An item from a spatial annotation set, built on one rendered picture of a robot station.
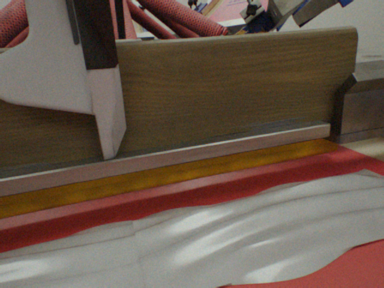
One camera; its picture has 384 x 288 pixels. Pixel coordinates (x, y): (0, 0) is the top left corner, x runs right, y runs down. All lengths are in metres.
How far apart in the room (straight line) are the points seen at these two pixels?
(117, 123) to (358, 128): 0.18
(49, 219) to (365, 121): 0.23
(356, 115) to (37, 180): 0.22
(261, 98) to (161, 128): 0.07
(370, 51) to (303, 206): 2.56
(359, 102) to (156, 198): 0.16
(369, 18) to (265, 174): 2.55
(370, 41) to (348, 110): 2.49
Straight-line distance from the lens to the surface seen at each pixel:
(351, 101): 0.24
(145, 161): 0.17
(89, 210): 0.21
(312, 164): 0.26
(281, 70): 0.21
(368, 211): 0.19
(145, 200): 0.21
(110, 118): 0.16
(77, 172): 0.17
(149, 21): 1.23
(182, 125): 0.19
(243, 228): 0.16
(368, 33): 2.74
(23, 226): 0.22
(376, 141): 0.33
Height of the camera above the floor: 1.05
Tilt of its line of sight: 18 degrees down
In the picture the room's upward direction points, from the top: 4 degrees counter-clockwise
